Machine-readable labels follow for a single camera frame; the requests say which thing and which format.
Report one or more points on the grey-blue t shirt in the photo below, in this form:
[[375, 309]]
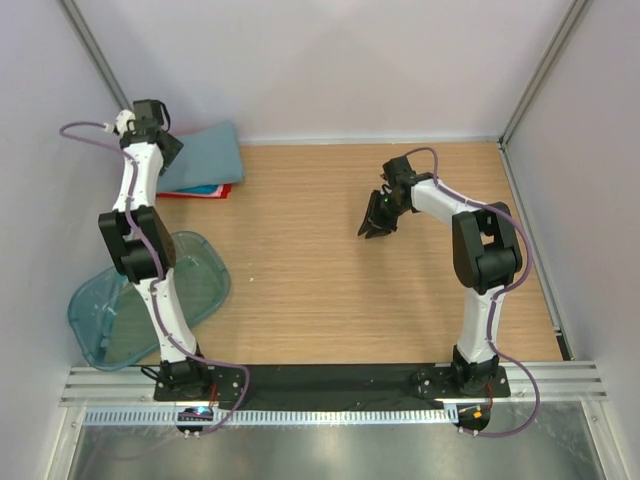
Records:
[[209, 157]]

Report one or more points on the left aluminium frame post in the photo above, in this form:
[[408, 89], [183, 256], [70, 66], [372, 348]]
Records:
[[107, 75]]

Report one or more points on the folded blue t shirt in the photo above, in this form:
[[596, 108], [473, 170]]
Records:
[[200, 191]]

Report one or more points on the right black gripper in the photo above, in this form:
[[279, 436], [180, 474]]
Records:
[[372, 214]]

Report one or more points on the aluminium frame post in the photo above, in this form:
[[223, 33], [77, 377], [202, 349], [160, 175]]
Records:
[[560, 39], [107, 75]]

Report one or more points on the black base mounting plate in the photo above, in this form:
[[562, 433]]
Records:
[[330, 388]]

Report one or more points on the aluminium extrusion rail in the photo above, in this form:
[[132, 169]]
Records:
[[557, 381]]

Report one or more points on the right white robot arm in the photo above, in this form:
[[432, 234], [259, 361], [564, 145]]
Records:
[[486, 258]]

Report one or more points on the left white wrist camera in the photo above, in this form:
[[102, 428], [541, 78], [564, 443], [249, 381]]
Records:
[[121, 123]]

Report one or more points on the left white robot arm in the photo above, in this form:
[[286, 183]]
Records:
[[143, 250]]

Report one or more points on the right aluminium frame post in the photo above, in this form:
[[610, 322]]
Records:
[[560, 39]]

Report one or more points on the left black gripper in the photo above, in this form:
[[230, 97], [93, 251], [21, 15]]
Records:
[[175, 148]]

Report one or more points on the slotted grey cable duct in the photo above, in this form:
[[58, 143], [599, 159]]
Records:
[[197, 417]]

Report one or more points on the folded red t shirt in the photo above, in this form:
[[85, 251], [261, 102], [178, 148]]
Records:
[[224, 193]]

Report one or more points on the translucent teal plastic basket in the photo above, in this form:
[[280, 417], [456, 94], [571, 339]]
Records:
[[110, 321]]

